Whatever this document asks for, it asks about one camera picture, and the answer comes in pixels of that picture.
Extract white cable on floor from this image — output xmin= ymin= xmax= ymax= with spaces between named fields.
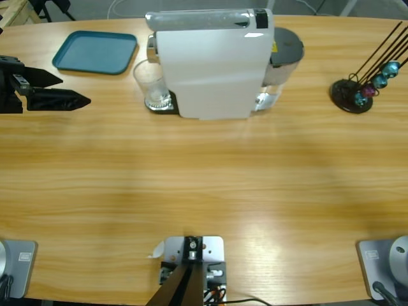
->
xmin=107 ymin=0 xmax=147 ymax=18

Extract purple coffee capsule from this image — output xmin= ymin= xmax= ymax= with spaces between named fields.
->
xmin=361 ymin=84 xmax=379 ymax=99

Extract clear drinking glass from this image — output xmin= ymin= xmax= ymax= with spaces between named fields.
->
xmin=133 ymin=59 xmax=173 ymax=111

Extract teal plastic tray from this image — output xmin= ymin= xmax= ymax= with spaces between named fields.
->
xmin=52 ymin=30 xmax=138 ymax=76

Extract white mounting block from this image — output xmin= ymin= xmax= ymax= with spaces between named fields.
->
xmin=159 ymin=235 xmax=229 ymax=306

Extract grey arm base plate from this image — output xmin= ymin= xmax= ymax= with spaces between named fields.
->
xmin=356 ymin=235 xmax=408 ymax=301
xmin=0 ymin=239 xmax=38 ymax=300

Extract white paper tag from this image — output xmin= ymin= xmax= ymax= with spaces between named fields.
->
xmin=146 ymin=240 xmax=165 ymax=259

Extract black capsule stand with rods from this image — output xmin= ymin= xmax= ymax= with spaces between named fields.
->
xmin=330 ymin=21 xmax=408 ymax=113

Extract wooden crate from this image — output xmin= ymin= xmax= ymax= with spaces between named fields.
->
xmin=0 ymin=0 xmax=42 ymax=29

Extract black camera post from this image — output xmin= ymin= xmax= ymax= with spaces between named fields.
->
xmin=146 ymin=235 xmax=205 ymax=306

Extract black cable under mounting block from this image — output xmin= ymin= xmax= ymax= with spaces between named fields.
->
xmin=222 ymin=298 xmax=268 ymax=306

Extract black stand legs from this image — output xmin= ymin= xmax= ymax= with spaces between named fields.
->
xmin=30 ymin=0 xmax=77 ymax=22

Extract white capsule coffee machine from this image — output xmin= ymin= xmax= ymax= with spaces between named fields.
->
xmin=145 ymin=8 xmax=283 ymax=122

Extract grey metal leg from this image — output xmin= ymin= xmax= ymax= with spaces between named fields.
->
xmin=339 ymin=0 xmax=358 ymax=17

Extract silver drip tray grate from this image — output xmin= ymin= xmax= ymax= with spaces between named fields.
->
xmin=145 ymin=91 xmax=177 ymax=113

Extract grey water tank dark lid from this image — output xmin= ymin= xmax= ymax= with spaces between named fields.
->
xmin=263 ymin=27 xmax=305 ymax=96

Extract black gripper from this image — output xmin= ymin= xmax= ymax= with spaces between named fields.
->
xmin=0 ymin=55 xmax=92 ymax=115

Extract black cable at base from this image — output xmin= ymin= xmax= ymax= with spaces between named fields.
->
xmin=372 ymin=280 xmax=399 ymax=306
xmin=0 ymin=275 xmax=14 ymax=299

